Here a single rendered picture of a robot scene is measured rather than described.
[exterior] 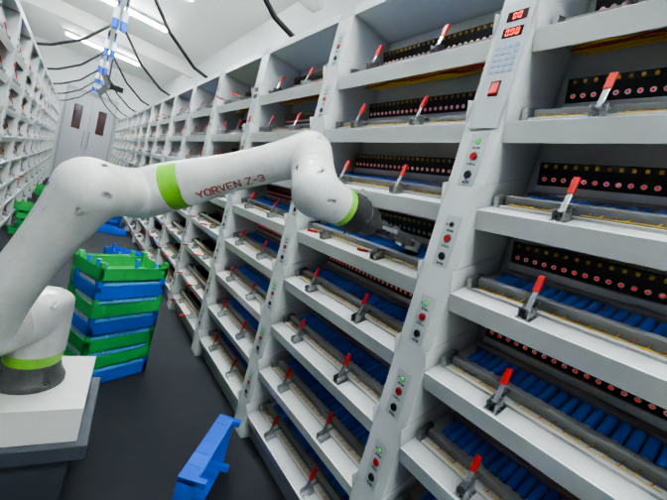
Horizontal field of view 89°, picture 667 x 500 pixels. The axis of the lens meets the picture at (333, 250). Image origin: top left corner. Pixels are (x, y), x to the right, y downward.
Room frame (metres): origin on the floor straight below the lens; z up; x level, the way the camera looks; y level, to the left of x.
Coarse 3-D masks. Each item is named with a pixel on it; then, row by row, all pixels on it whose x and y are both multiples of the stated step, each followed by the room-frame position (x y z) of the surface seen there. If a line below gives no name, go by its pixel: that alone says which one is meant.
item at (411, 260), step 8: (312, 224) 1.32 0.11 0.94; (320, 224) 1.30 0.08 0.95; (336, 232) 1.19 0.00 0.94; (344, 240) 1.14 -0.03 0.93; (352, 240) 1.13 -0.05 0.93; (360, 240) 1.09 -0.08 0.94; (368, 248) 1.07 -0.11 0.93; (384, 248) 1.01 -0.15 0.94; (384, 256) 0.99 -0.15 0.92; (392, 256) 0.99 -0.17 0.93; (400, 256) 0.96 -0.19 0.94; (408, 256) 0.94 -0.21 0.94; (416, 264) 0.92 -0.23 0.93
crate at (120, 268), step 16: (80, 256) 1.41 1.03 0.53; (96, 256) 1.48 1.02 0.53; (112, 256) 1.54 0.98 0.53; (128, 256) 1.61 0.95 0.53; (144, 256) 1.66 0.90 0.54; (96, 272) 1.34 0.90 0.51; (112, 272) 1.37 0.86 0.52; (128, 272) 1.42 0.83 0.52; (144, 272) 1.49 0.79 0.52; (160, 272) 1.55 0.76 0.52
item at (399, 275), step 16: (304, 224) 1.33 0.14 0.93; (304, 240) 1.28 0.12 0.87; (320, 240) 1.19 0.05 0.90; (336, 240) 1.18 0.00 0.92; (416, 240) 1.08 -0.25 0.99; (336, 256) 1.12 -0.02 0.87; (352, 256) 1.05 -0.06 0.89; (368, 256) 1.01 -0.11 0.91; (368, 272) 0.99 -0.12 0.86; (384, 272) 0.94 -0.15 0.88; (400, 272) 0.89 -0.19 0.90; (416, 272) 0.89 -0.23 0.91; (400, 288) 0.90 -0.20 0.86
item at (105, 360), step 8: (64, 352) 1.39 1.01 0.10; (72, 352) 1.36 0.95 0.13; (120, 352) 1.46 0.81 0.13; (128, 352) 1.49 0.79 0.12; (136, 352) 1.53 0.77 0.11; (144, 352) 1.56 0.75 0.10; (96, 360) 1.38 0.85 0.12; (104, 360) 1.41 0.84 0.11; (112, 360) 1.44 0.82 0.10; (120, 360) 1.47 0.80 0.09; (128, 360) 1.50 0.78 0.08
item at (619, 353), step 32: (512, 256) 0.85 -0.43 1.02; (544, 256) 0.79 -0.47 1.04; (576, 256) 0.74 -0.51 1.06; (480, 288) 0.77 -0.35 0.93; (512, 288) 0.74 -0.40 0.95; (544, 288) 0.75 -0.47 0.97; (608, 288) 0.70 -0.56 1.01; (640, 288) 0.66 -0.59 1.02; (480, 320) 0.71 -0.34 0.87; (512, 320) 0.66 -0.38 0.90; (544, 320) 0.65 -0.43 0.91; (576, 320) 0.64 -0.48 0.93; (608, 320) 0.60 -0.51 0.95; (640, 320) 0.62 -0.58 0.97; (544, 352) 0.62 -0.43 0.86; (576, 352) 0.57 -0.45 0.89; (608, 352) 0.55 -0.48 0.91; (640, 352) 0.54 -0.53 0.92; (640, 384) 0.51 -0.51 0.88
